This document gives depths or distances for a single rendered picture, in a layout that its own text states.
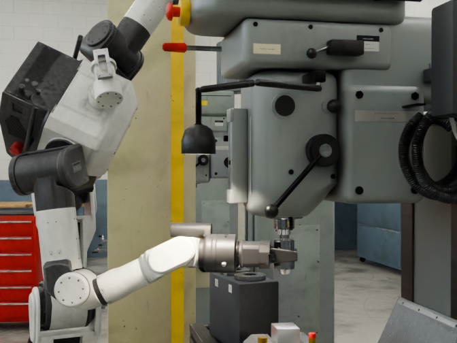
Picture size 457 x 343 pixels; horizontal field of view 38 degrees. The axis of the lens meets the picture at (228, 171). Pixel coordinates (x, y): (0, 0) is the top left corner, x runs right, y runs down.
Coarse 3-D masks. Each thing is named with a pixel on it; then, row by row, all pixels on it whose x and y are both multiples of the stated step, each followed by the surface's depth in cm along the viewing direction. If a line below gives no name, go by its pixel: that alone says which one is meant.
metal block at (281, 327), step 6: (276, 324) 152; (282, 324) 152; (288, 324) 152; (294, 324) 152; (276, 330) 148; (282, 330) 147; (288, 330) 148; (294, 330) 148; (276, 336) 148; (282, 336) 147; (288, 336) 148; (294, 336) 148; (276, 342) 148; (282, 342) 148; (288, 342) 148; (294, 342) 148
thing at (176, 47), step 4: (164, 44) 155; (168, 44) 154; (172, 44) 155; (176, 44) 155; (180, 44) 155; (184, 44) 155; (164, 48) 155; (168, 48) 154; (172, 48) 155; (176, 48) 155; (180, 48) 155; (184, 48) 155; (188, 48) 156; (192, 48) 156; (196, 48) 156; (200, 48) 156; (204, 48) 157; (208, 48) 157; (212, 48) 157; (216, 48) 157; (220, 48) 157; (184, 52) 156
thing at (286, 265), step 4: (276, 244) 150; (280, 244) 149; (284, 244) 149; (288, 244) 149; (292, 244) 150; (276, 248) 150; (280, 248) 149; (284, 248) 149; (288, 248) 149; (292, 248) 150; (276, 264) 150; (280, 264) 149; (284, 264) 149; (288, 264) 149; (292, 264) 150; (276, 268) 150; (280, 268) 149; (284, 268) 149; (288, 268) 149; (292, 268) 150
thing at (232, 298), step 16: (240, 272) 189; (256, 272) 189; (224, 288) 187; (240, 288) 178; (256, 288) 180; (272, 288) 182; (224, 304) 187; (240, 304) 178; (256, 304) 180; (272, 304) 182; (224, 320) 187; (240, 320) 178; (256, 320) 180; (272, 320) 182; (224, 336) 187; (240, 336) 178
